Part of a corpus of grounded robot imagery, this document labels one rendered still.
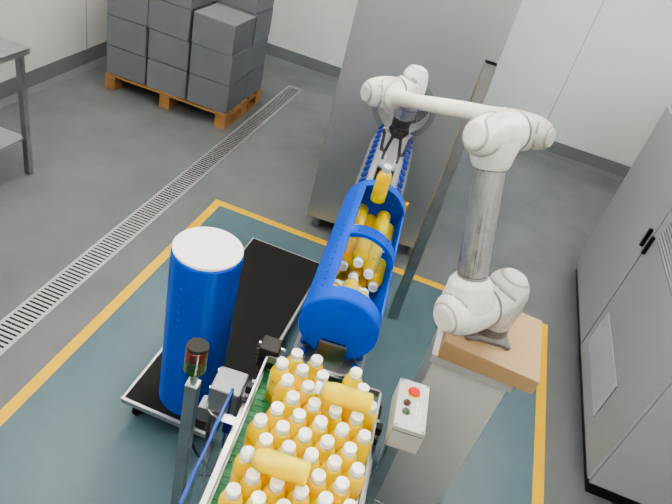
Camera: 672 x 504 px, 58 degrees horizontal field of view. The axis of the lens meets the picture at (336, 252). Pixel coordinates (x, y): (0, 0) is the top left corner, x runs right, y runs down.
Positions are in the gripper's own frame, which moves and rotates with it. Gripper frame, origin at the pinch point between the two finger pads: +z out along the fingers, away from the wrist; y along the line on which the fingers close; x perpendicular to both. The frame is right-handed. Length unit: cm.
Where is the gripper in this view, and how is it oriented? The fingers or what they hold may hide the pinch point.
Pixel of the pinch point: (389, 161)
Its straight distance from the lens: 257.5
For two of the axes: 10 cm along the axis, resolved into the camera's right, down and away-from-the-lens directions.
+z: -2.2, 7.8, 5.8
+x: -1.9, 5.5, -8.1
